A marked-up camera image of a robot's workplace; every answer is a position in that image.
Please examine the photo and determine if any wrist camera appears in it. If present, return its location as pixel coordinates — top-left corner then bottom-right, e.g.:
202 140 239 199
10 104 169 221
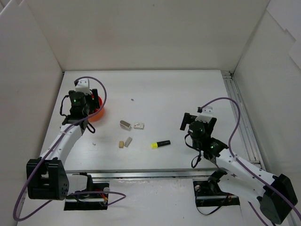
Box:
195 106 213 123
75 78 91 95

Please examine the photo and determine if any small tan eraser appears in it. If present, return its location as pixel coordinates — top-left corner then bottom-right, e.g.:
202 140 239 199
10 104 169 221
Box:
119 141 124 148

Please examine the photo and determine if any orange round pen holder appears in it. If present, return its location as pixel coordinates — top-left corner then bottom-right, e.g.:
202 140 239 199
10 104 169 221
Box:
88 96 105 123

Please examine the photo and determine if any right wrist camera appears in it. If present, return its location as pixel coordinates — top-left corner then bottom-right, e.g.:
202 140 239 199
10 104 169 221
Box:
195 106 213 123

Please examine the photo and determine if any aluminium side rail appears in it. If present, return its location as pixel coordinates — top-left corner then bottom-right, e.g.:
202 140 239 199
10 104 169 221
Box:
221 71 266 170

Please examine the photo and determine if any long beige eraser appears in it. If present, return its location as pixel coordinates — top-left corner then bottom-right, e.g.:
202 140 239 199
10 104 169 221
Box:
124 137 132 147

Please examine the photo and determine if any white eraser in sleeve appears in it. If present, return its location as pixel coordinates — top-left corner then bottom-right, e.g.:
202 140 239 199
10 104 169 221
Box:
134 122 144 129

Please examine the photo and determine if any aluminium front rail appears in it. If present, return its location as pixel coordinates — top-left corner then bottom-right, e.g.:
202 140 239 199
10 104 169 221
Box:
66 167 218 180

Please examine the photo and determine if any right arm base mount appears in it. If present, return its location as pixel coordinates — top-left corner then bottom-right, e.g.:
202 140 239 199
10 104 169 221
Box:
193 169 240 216

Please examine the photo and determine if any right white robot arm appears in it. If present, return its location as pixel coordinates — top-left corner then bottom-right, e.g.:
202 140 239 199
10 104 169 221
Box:
180 113 298 225

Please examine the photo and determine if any yellow capped black marker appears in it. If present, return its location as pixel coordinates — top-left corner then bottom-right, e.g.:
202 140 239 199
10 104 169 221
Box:
151 140 171 149

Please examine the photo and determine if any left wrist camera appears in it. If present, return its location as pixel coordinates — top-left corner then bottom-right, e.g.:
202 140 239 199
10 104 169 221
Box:
75 78 91 95

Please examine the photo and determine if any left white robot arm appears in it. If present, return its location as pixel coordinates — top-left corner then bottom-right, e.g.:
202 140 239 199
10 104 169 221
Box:
26 89 103 200

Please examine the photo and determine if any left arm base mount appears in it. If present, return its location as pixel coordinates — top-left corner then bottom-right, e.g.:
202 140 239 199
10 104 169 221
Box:
63 182 110 211

